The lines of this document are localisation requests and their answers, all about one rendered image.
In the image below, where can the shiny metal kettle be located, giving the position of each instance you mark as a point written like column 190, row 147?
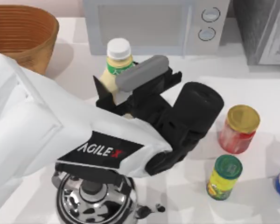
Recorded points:
column 93, row 203

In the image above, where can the cream bottle with white cap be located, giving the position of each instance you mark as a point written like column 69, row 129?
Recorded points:
column 118, row 52

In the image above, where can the yellow can with green lid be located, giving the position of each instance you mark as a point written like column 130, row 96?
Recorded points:
column 224, row 179

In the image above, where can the grey cabinet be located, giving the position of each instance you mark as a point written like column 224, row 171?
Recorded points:
column 263, row 30

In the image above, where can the red jar with gold lid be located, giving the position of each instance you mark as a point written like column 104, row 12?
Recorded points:
column 239, row 130

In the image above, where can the round microwave knob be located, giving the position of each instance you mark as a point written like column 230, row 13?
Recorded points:
column 211, row 14
column 206, row 34

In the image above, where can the brown woven basket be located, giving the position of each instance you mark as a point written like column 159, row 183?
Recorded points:
column 21, row 37

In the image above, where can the pale microwave oven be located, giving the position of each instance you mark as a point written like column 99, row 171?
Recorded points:
column 140, row 25

